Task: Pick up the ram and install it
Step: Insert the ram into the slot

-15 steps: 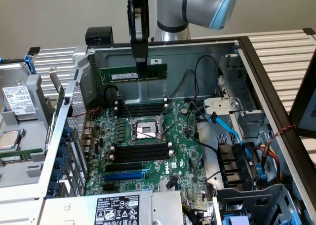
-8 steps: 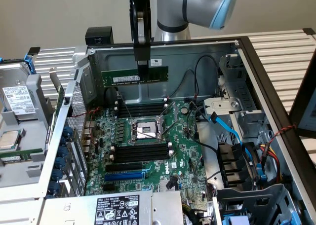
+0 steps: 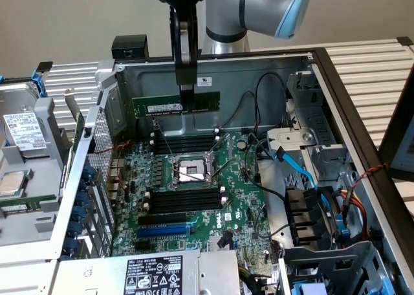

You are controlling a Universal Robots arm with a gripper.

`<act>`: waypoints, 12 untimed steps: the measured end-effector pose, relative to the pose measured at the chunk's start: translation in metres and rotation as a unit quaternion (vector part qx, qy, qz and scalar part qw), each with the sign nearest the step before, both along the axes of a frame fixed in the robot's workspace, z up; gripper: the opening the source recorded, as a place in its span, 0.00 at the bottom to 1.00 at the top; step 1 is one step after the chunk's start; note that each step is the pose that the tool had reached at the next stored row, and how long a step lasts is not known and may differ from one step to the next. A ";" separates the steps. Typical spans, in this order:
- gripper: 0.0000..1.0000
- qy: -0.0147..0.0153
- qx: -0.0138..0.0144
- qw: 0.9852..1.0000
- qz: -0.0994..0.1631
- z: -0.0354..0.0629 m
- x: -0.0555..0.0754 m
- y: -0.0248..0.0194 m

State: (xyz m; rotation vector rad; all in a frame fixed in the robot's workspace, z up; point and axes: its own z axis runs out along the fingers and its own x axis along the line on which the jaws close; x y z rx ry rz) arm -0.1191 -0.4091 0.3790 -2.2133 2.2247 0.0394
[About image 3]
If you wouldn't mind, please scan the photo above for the grey parts rack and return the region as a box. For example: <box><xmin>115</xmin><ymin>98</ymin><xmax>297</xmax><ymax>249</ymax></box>
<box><xmin>0</xmin><ymin>61</ymin><xmax>71</xmax><ymax>247</ymax></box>

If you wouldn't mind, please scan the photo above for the black box with port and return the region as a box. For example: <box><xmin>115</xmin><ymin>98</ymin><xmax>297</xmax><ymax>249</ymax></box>
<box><xmin>111</xmin><ymin>35</ymin><xmax>150</xmax><ymax>60</ymax></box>

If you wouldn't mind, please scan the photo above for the green RAM stick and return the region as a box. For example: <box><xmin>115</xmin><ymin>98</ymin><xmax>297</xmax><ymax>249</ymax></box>
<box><xmin>131</xmin><ymin>91</ymin><xmax>222</xmax><ymax>118</ymax></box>
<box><xmin>0</xmin><ymin>193</ymin><xmax>58</xmax><ymax>213</ymax></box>

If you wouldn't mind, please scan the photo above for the small silver heat sink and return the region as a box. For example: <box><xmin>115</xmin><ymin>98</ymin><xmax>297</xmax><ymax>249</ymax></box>
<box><xmin>208</xmin><ymin>234</ymin><xmax>228</xmax><ymax>251</ymax></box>

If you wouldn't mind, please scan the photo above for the green graphics card metal bracket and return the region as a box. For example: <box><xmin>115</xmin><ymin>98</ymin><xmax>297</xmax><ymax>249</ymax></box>
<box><xmin>63</xmin><ymin>87</ymin><xmax>87</xmax><ymax>155</ymax></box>

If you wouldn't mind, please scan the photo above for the blue flat SATA wire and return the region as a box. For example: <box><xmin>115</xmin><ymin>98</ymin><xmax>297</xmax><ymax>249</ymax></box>
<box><xmin>273</xmin><ymin>147</ymin><xmax>334</xmax><ymax>218</ymax></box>

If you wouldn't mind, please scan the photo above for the silver hard disk white label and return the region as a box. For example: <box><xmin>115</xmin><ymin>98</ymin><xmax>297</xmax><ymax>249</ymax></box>
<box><xmin>0</xmin><ymin>82</ymin><xmax>55</xmax><ymax>151</ymax></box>

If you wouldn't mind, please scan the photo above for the open black PC case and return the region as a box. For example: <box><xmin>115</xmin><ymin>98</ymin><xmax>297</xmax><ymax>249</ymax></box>
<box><xmin>57</xmin><ymin>47</ymin><xmax>414</xmax><ymax>295</ymax></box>

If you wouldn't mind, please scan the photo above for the CPU socket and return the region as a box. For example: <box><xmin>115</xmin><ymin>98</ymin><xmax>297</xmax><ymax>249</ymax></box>
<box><xmin>165</xmin><ymin>151</ymin><xmax>221</xmax><ymax>190</ymax></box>

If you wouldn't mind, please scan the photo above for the blue plastic latch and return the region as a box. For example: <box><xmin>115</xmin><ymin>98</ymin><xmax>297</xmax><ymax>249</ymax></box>
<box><xmin>334</xmin><ymin>215</ymin><xmax>351</xmax><ymax>243</ymax></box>

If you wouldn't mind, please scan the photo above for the coloured power wire bundle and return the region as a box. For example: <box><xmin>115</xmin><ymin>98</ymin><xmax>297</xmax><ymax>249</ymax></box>
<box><xmin>338</xmin><ymin>184</ymin><xmax>375</xmax><ymax>241</ymax></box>

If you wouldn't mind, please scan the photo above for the blue expansion slot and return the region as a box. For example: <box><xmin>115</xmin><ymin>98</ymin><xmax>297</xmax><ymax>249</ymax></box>
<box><xmin>135</xmin><ymin>224</ymin><xmax>191</xmax><ymax>240</ymax></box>

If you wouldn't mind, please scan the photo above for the black plastic fan shroud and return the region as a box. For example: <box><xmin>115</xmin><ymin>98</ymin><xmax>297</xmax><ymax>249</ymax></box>
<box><xmin>283</xmin><ymin>185</ymin><xmax>329</xmax><ymax>248</ymax></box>

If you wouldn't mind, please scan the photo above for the grey metal disk bay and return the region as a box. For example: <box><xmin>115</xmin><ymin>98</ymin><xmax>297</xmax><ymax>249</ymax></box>
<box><xmin>267</xmin><ymin>71</ymin><xmax>355</xmax><ymax>188</ymax></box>

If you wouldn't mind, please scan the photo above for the silver power supply with label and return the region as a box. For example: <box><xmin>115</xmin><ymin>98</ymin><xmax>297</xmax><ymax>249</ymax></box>
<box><xmin>56</xmin><ymin>248</ymin><xmax>241</xmax><ymax>295</ymax></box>

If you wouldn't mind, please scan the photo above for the red black twisted wire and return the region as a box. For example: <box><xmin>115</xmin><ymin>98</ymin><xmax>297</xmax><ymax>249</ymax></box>
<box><xmin>351</xmin><ymin>162</ymin><xmax>389</xmax><ymax>188</ymax></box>

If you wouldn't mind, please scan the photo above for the green Dell motherboard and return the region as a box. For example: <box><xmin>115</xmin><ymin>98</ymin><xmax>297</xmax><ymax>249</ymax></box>
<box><xmin>111</xmin><ymin>130</ymin><xmax>273</xmax><ymax>263</ymax></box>

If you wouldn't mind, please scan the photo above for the blue disk carrier rail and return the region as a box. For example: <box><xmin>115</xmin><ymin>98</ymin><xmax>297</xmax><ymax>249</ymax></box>
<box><xmin>31</xmin><ymin>69</ymin><xmax>49</xmax><ymax>99</ymax></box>

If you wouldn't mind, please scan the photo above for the black RAM slot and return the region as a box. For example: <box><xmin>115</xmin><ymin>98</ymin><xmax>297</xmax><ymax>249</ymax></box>
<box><xmin>154</xmin><ymin>135</ymin><xmax>218</xmax><ymax>144</ymax></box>
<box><xmin>154</xmin><ymin>131</ymin><xmax>218</xmax><ymax>138</ymax></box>
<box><xmin>144</xmin><ymin>198</ymin><xmax>228</xmax><ymax>209</ymax></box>
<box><xmin>144</xmin><ymin>203</ymin><xmax>228</xmax><ymax>215</ymax></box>
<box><xmin>145</xmin><ymin>187</ymin><xmax>228</xmax><ymax>198</ymax></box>
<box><xmin>154</xmin><ymin>144</ymin><xmax>218</xmax><ymax>154</ymax></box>
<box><xmin>154</xmin><ymin>140</ymin><xmax>218</xmax><ymax>148</ymax></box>
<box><xmin>145</xmin><ymin>193</ymin><xmax>228</xmax><ymax>203</ymax></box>

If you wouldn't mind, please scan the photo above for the perforated metal disk bay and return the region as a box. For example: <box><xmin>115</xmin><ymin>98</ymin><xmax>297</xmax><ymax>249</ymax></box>
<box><xmin>279</xmin><ymin>239</ymin><xmax>391</xmax><ymax>295</ymax></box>

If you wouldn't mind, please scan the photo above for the silver CPU chip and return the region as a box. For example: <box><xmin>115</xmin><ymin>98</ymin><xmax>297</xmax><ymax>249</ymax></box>
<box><xmin>0</xmin><ymin>170</ymin><xmax>29</xmax><ymax>201</ymax></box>

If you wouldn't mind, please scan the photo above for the long black expansion slot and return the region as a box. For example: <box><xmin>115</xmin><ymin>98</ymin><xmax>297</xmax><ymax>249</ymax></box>
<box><xmin>138</xmin><ymin>212</ymin><xmax>189</xmax><ymax>227</ymax></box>

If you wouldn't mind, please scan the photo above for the black looped wire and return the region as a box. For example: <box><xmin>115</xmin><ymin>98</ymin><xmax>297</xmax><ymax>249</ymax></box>
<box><xmin>226</xmin><ymin>72</ymin><xmax>289</xmax><ymax>131</ymax></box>

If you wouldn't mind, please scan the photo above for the metal socket cover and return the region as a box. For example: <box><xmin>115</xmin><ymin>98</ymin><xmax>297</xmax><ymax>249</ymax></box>
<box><xmin>208</xmin><ymin>132</ymin><xmax>234</xmax><ymax>181</ymax></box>

